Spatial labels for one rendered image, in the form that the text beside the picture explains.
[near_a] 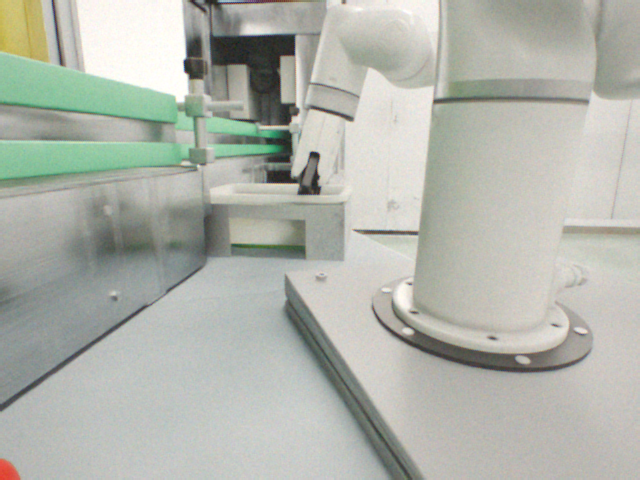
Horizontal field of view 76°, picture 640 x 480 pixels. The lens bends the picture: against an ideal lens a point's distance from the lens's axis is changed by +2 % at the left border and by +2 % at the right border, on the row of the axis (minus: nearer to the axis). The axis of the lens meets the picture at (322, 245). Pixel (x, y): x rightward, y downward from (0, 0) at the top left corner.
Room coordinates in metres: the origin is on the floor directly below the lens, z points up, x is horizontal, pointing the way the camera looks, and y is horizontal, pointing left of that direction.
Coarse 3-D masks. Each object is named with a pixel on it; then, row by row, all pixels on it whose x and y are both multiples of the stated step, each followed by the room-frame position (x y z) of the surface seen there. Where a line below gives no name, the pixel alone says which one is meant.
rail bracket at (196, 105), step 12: (192, 60) 0.53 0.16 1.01; (204, 60) 0.54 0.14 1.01; (192, 72) 0.53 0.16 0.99; (204, 72) 0.54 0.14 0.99; (192, 84) 0.54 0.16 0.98; (192, 96) 0.53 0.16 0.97; (204, 96) 0.53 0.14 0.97; (180, 108) 0.54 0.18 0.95; (192, 108) 0.53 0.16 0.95; (204, 108) 0.53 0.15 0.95; (216, 108) 0.53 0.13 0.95; (228, 108) 0.53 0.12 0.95; (240, 108) 0.53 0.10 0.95; (204, 120) 0.54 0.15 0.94; (204, 132) 0.54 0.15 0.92; (204, 144) 0.54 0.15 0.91; (192, 156) 0.53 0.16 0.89; (204, 156) 0.53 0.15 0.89
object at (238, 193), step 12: (216, 192) 0.65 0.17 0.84; (228, 192) 0.70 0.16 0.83; (240, 192) 0.73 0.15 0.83; (252, 192) 0.73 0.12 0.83; (264, 192) 0.73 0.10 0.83; (276, 192) 0.72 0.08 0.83; (288, 192) 0.72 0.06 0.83; (324, 192) 0.71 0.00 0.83; (336, 192) 0.71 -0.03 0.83; (348, 192) 0.61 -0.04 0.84; (300, 204) 0.56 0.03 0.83; (312, 204) 0.56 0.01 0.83; (324, 204) 0.56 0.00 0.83; (336, 204) 0.57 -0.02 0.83
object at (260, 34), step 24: (216, 0) 1.41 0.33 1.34; (240, 0) 1.40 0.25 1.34; (264, 0) 1.39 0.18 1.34; (288, 0) 1.39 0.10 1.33; (312, 0) 1.38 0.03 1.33; (336, 0) 1.56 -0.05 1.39; (216, 24) 1.41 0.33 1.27; (240, 24) 1.40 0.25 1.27; (264, 24) 1.39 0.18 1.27; (288, 24) 1.38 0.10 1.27; (312, 24) 1.37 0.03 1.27; (240, 48) 1.57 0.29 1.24; (264, 48) 1.57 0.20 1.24; (288, 48) 1.57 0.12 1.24
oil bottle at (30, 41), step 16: (0, 0) 0.42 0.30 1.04; (16, 0) 0.43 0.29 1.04; (32, 0) 0.45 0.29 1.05; (0, 16) 0.42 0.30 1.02; (16, 16) 0.43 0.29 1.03; (32, 16) 0.45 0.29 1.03; (0, 32) 0.42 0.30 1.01; (16, 32) 0.43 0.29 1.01; (32, 32) 0.45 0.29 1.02; (16, 48) 0.42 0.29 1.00; (32, 48) 0.45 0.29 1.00
